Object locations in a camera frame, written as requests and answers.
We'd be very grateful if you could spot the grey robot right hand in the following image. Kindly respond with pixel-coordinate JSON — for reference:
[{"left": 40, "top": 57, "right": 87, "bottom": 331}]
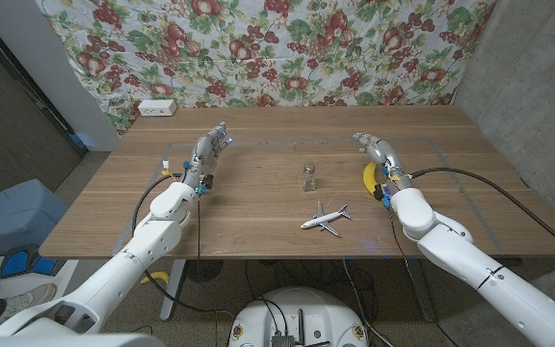
[{"left": 352, "top": 132, "right": 414, "bottom": 194}]

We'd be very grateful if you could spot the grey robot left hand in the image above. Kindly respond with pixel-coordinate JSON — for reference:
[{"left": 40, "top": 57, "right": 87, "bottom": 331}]
[{"left": 180, "top": 120, "right": 234, "bottom": 194}]

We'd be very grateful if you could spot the clear glass salt shaker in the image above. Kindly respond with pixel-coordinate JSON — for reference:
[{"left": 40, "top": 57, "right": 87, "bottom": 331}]
[{"left": 302, "top": 162, "right": 317, "bottom": 193}]

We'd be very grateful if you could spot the yellow toy banana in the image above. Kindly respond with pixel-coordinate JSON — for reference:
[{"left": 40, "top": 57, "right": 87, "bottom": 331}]
[{"left": 362, "top": 161, "right": 387, "bottom": 197}]

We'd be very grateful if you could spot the white toy airplane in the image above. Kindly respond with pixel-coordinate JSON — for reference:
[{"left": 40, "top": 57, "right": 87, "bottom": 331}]
[{"left": 300, "top": 200, "right": 352, "bottom": 238}]

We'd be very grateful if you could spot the white power outlet box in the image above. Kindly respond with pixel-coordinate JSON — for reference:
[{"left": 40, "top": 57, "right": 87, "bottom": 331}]
[{"left": 137, "top": 98, "right": 178, "bottom": 118}]

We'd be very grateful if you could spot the round black fan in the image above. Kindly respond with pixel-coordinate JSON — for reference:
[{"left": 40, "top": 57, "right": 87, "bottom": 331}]
[{"left": 185, "top": 258, "right": 225, "bottom": 283}]

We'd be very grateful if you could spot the fruit print backdrop cloth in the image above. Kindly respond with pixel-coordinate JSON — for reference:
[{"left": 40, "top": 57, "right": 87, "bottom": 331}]
[{"left": 34, "top": 0, "right": 500, "bottom": 137}]

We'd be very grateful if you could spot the yellow curved item under table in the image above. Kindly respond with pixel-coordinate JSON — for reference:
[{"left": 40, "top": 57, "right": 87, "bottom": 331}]
[{"left": 141, "top": 270, "right": 171, "bottom": 285}]

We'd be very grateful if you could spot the white table leg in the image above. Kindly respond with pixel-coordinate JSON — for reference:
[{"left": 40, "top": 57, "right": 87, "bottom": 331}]
[{"left": 159, "top": 258, "right": 188, "bottom": 322}]

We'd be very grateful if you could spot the grey table leg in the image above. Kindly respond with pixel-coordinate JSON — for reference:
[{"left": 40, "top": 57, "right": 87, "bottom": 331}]
[{"left": 405, "top": 257, "right": 437, "bottom": 323}]

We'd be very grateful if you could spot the white robot torso base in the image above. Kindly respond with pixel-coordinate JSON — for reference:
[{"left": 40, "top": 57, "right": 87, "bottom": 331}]
[{"left": 227, "top": 286, "right": 370, "bottom": 347}]

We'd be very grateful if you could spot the white floor platform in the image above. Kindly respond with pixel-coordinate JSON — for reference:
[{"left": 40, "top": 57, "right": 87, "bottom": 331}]
[{"left": 0, "top": 254, "right": 80, "bottom": 309}]

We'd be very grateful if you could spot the blue grey plastic bin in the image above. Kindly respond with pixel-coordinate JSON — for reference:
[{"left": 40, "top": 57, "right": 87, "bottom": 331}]
[{"left": 0, "top": 178, "right": 69, "bottom": 259}]

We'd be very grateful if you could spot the blue and black foot pedal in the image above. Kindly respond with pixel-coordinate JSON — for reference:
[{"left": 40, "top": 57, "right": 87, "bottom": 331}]
[{"left": 0, "top": 244, "right": 60, "bottom": 280}]

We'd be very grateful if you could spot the white sneaker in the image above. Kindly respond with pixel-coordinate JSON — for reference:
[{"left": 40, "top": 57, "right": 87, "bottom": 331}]
[{"left": 5, "top": 282, "right": 59, "bottom": 314}]

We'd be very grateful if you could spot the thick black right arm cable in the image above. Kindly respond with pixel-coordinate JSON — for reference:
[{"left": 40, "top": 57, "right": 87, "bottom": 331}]
[{"left": 408, "top": 166, "right": 555, "bottom": 264}]

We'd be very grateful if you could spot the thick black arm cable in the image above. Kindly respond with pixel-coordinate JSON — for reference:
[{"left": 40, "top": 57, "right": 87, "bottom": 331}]
[
  {"left": 131, "top": 173, "right": 235, "bottom": 314},
  {"left": 408, "top": 166, "right": 555, "bottom": 264}
]

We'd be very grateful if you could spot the thin black left wrist cable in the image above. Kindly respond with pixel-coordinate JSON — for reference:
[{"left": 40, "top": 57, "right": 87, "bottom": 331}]
[{"left": 195, "top": 192, "right": 202, "bottom": 259}]

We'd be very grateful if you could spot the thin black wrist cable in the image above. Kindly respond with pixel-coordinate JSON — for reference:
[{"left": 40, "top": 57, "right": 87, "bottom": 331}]
[
  {"left": 195, "top": 192, "right": 202, "bottom": 259},
  {"left": 387, "top": 206, "right": 423, "bottom": 309}
]

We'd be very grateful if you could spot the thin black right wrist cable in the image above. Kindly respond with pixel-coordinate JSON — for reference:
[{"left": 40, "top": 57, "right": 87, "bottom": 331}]
[{"left": 387, "top": 206, "right": 423, "bottom": 309}]

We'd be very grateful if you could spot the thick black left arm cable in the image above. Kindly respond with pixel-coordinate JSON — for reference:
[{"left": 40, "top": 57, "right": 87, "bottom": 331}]
[{"left": 131, "top": 173, "right": 235, "bottom": 314}]

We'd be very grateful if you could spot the grey floor cable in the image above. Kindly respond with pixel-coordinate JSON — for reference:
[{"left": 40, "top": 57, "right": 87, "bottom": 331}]
[{"left": 342, "top": 257, "right": 397, "bottom": 347}]

